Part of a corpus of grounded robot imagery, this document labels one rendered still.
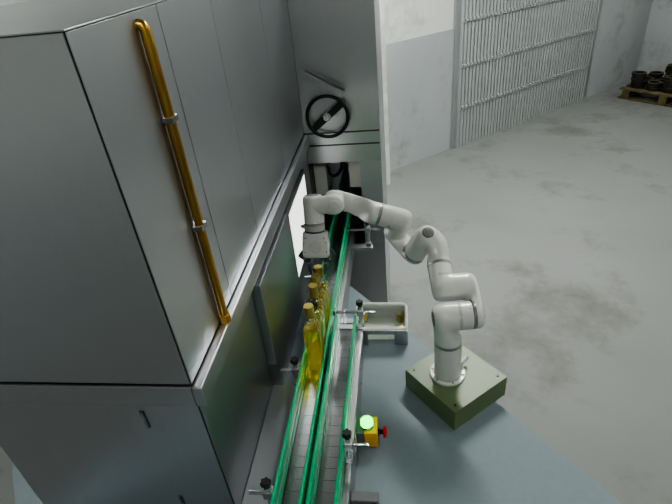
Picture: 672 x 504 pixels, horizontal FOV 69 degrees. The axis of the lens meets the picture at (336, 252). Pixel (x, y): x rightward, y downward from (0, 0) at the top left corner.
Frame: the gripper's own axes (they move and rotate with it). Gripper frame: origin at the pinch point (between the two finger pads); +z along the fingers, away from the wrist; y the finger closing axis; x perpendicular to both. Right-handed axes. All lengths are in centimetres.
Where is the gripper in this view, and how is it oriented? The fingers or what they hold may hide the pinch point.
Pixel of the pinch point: (318, 268)
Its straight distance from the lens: 187.6
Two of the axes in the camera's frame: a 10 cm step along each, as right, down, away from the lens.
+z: 0.6, 9.5, 3.0
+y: 9.9, -0.2, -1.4
